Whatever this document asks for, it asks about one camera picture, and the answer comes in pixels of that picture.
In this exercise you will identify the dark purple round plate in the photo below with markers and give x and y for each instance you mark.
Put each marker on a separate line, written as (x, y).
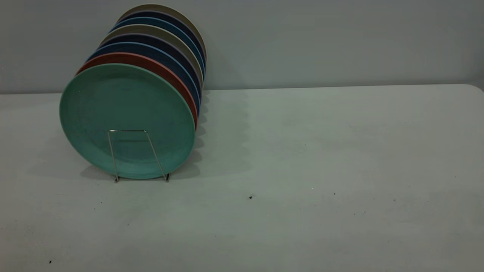
(151, 38)
(166, 15)

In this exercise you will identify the teal blue round plate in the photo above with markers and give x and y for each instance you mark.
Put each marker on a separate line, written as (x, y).
(159, 22)

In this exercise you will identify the green round plate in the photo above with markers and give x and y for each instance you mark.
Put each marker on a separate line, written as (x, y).
(124, 113)

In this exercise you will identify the beige round plate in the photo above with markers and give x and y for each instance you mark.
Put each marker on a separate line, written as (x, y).
(162, 6)
(151, 29)

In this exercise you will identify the pink round plate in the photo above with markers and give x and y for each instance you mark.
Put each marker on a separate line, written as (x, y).
(143, 60)

